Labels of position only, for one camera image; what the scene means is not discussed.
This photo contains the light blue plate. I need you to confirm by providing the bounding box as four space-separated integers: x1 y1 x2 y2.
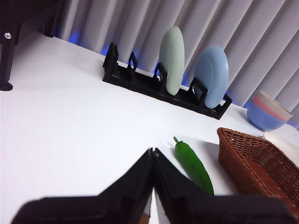
193 45 229 109

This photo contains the pale green plate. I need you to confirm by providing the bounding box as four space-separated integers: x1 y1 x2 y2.
158 26 185 96

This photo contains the pink bowl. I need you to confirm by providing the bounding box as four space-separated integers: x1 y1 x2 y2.
253 95 290 122

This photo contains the cream white plate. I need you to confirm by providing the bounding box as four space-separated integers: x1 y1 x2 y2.
263 131 299 168

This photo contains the blue bowl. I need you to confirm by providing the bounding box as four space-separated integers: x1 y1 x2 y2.
247 99 289 132

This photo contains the beige bowl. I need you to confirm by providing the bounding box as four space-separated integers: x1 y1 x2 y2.
256 90 293 117

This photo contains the black metal shelf frame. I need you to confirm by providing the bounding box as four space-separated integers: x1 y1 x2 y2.
0 0 62 91

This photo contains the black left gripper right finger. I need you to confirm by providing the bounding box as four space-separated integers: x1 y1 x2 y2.
153 147 298 224

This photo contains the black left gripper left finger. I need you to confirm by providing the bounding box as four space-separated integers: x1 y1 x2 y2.
11 148 154 224

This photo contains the black dish rack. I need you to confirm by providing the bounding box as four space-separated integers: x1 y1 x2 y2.
102 42 234 120

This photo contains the grey pleated curtain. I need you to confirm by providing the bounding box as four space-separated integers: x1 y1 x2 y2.
53 0 299 131

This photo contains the brown wicker basket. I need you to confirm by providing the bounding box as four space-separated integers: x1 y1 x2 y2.
216 127 299 213

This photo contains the green cucumber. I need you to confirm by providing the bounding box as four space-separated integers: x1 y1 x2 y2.
173 136 215 196

